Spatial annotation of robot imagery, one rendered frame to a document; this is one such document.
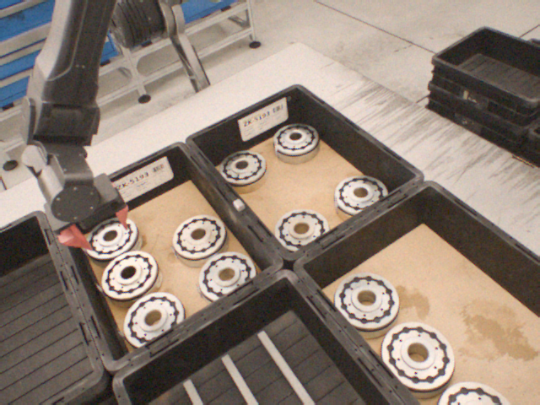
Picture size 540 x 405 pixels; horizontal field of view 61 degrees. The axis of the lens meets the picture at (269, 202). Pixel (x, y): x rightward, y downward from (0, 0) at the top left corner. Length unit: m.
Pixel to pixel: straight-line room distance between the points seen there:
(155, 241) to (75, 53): 0.47
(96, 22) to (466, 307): 0.66
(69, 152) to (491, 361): 0.66
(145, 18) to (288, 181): 0.85
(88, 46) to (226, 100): 0.93
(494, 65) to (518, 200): 0.91
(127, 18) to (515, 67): 1.38
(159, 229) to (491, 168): 0.79
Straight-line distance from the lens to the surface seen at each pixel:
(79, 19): 0.55
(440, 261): 0.85
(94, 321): 0.77
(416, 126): 1.30
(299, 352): 0.76
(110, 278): 0.88
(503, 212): 1.13
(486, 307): 0.82
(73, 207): 0.61
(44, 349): 0.90
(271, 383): 0.74
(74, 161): 0.61
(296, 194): 0.94
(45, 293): 0.97
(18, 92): 2.70
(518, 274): 0.80
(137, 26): 1.61
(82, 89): 0.60
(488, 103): 1.73
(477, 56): 2.03
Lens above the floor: 1.52
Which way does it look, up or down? 47 degrees down
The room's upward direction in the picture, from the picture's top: 11 degrees counter-clockwise
